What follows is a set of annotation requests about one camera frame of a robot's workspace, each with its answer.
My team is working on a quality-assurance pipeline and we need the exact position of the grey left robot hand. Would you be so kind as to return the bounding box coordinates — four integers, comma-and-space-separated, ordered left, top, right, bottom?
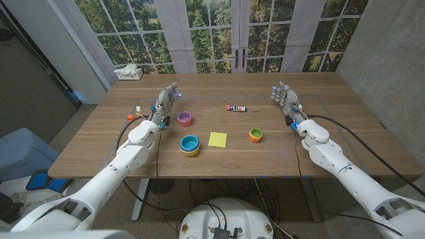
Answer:
149, 82, 183, 129

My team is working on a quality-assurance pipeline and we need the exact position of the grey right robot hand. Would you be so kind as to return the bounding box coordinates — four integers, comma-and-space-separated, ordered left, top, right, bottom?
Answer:
270, 80, 307, 131

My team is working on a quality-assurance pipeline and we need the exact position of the yellow sticky note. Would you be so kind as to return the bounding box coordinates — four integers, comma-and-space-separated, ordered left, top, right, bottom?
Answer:
208, 131, 228, 149

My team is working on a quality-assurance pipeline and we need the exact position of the pink plastic bowl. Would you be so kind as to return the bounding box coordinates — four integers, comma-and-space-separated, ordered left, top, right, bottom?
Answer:
177, 114, 193, 127

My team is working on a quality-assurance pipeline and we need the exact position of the teal plastic bowl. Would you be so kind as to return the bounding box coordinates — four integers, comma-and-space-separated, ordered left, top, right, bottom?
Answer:
180, 134, 201, 151

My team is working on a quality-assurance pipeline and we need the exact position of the orange plastic bowl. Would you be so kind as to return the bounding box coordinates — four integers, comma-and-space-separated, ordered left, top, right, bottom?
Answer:
248, 127, 264, 143

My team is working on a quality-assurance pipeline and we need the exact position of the blue plastic bowl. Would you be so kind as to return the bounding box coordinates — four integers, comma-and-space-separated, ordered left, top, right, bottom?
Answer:
179, 134, 201, 153

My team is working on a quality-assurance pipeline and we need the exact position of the yellow plastic bowl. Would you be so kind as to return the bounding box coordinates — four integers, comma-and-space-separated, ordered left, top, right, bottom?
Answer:
181, 145, 201, 157

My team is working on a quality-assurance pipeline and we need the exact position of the white tissue box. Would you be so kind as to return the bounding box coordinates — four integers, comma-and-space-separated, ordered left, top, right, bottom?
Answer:
114, 64, 144, 81

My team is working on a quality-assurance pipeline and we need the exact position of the black round floor fan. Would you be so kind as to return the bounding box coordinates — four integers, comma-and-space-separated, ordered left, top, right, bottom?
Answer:
148, 178, 176, 196

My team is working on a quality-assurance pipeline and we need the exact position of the printed window backdrop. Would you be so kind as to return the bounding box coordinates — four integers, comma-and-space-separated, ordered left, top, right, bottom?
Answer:
74, 0, 369, 74

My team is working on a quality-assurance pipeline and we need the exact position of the white table leg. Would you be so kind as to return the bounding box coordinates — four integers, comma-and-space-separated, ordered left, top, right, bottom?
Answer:
131, 178, 151, 222

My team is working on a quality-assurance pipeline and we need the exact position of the grey table leg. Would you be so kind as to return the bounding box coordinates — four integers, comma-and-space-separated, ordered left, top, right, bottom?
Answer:
300, 177, 323, 222

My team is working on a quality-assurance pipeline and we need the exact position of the white robot torso base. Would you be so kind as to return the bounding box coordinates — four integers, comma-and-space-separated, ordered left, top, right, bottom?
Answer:
179, 198, 275, 239

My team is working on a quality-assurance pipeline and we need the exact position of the blue and black pedal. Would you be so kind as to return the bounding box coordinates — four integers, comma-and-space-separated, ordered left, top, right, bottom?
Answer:
25, 168, 76, 194

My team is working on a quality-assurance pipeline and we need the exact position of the blue grey storage box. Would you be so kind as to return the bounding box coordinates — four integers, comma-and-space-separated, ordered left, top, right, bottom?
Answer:
0, 127, 60, 183

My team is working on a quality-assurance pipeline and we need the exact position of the white sneaker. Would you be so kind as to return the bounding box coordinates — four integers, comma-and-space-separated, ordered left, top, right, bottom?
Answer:
9, 191, 64, 213

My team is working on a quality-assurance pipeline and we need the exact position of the white robot chest edge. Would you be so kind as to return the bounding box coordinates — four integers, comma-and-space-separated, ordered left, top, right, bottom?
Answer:
0, 229, 135, 239

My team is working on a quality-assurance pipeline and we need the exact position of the dark trouser leg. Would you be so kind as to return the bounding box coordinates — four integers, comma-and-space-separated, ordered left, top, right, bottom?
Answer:
0, 192, 24, 225

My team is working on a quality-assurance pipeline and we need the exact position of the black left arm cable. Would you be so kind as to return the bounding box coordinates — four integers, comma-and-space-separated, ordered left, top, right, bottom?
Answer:
115, 114, 190, 213

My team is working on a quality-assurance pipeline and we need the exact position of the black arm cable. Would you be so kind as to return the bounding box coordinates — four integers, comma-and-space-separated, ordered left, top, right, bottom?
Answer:
305, 114, 425, 197
115, 114, 190, 213

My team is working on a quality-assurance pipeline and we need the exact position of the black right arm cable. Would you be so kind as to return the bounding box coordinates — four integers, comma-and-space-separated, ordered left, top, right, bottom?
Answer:
305, 114, 425, 197

